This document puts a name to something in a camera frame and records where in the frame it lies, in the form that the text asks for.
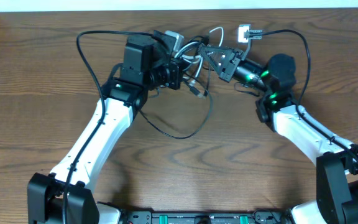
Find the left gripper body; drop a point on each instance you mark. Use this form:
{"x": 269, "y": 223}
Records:
{"x": 175, "y": 75}

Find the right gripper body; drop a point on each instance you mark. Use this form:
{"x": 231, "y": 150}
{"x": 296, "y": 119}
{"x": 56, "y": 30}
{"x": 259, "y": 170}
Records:
{"x": 227, "y": 74}

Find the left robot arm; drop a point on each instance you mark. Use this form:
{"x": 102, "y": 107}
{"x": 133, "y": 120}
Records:
{"x": 65, "y": 195}

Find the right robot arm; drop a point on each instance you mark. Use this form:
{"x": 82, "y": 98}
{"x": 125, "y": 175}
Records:
{"x": 335, "y": 158}

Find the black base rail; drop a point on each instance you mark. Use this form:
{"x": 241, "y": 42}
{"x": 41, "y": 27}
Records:
{"x": 257, "y": 217}

